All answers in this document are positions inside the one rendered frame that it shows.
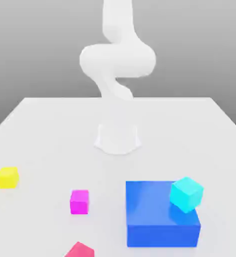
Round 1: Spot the small magenta cube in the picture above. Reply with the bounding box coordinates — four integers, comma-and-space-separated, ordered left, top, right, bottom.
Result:
69, 189, 90, 215

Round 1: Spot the small cyan cube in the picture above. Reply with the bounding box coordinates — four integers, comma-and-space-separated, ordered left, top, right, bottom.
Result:
169, 176, 205, 214

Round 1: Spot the small yellow cube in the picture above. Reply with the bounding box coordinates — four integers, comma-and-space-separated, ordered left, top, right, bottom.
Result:
0, 166, 20, 190

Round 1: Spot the small pink cube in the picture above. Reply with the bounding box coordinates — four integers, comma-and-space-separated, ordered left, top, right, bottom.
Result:
64, 241, 95, 257

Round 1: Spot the large blue box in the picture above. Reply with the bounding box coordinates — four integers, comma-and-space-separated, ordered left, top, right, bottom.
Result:
125, 180, 202, 248

